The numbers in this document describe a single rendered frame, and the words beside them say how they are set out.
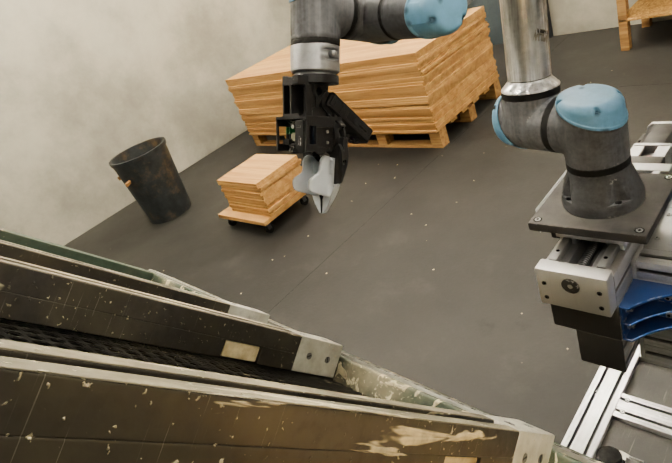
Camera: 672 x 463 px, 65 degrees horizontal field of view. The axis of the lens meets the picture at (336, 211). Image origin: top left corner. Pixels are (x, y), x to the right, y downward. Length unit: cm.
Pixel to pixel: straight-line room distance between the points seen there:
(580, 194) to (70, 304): 92
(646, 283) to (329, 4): 80
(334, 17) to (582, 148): 54
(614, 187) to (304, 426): 83
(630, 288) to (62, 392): 104
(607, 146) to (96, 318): 91
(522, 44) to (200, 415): 93
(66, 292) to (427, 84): 349
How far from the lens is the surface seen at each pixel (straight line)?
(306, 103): 79
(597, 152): 110
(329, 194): 82
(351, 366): 116
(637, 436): 183
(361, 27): 86
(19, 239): 176
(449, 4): 76
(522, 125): 116
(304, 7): 82
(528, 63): 114
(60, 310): 84
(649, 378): 196
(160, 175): 485
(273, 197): 380
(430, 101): 408
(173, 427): 40
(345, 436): 52
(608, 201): 114
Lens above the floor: 167
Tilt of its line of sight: 26 degrees down
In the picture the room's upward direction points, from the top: 22 degrees counter-clockwise
